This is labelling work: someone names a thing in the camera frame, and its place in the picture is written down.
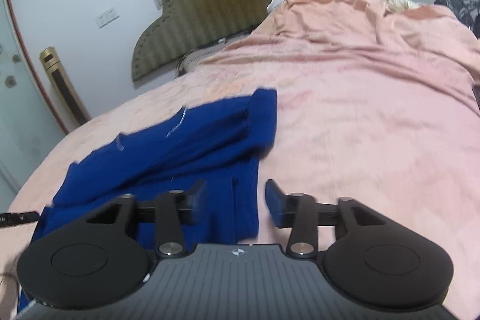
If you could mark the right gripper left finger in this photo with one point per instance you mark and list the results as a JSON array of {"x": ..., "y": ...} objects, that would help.
[{"x": 173, "y": 210}]

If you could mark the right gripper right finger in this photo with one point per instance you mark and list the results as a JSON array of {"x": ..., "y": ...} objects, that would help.
[{"x": 298, "y": 212}]

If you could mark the left hand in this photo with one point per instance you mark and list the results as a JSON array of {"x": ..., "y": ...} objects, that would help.
[{"x": 10, "y": 290}]

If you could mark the frosted glass door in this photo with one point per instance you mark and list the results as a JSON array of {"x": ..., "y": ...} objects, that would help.
[{"x": 30, "y": 125}]

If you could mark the gold tower air conditioner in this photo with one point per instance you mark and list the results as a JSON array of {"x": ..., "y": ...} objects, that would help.
[{"x": 63, "y": 86}]

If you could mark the pink bed sheet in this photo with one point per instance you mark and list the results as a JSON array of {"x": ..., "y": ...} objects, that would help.
[{"x": 398, "y": 131}]

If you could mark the striped grey pillow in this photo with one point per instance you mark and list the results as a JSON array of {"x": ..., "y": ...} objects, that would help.
[{"x": 193, "y": 58}]

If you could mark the dark patterned cloth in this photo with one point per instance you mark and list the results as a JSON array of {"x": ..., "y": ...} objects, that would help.
[{"x": 466, "y": 11}]

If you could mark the white wall switch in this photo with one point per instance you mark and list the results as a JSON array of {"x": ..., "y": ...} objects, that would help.
[{"x": 106, "y": 17}]

